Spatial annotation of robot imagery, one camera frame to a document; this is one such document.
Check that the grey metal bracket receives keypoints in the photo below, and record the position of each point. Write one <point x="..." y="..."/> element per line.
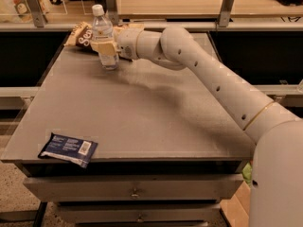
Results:
<point x="112" y="11"/>
<point x="225" y="13"/>
<point x="37" y="13"/>

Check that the brown chip bag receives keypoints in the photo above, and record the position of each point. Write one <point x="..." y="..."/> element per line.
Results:
<point x="82" y="34"/>

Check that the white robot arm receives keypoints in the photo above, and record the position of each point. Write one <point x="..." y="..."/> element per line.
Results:
<point x="277" y="190"/>

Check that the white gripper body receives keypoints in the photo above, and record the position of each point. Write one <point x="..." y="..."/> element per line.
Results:
<point x="127" y="43"/>

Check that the dark blue snack packet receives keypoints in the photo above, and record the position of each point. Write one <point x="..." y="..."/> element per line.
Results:
<point x="74" y="150"/>

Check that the grey metal bracket right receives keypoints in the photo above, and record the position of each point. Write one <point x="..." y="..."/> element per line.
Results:
<point x="225" y="13"/>

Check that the grey metal bracket middle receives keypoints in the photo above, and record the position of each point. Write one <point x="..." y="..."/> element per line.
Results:
<point x="112" y="11"/>

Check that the clear plastic tea bottle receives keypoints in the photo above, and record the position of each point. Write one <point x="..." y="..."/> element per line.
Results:
<point x="102" y="28"/>

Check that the grey drawer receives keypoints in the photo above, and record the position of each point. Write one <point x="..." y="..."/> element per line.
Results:
<point x="134" y="187"/>
<point x="139" y="213"/>

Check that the light green packet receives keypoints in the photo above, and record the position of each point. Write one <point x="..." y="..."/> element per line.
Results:
<point x="247" y="173"/>

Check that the orange white package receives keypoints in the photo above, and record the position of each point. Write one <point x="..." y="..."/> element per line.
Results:
<point x="14" y="11"/>

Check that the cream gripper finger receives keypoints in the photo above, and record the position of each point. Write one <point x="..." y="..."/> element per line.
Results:
<point x="107" y="48"/>

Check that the grey lower drawer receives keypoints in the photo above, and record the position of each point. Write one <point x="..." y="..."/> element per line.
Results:
<point x="139" y="213"/>

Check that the grey upper drawer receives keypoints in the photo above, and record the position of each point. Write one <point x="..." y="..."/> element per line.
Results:
<point x="134" y="187"/>

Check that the grey metal bracket left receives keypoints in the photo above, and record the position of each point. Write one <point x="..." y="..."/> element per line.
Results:
<point x="37" y="13"/>

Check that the brown cardboard box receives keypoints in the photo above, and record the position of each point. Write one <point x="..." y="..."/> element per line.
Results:
<point x="236" y="210"/>

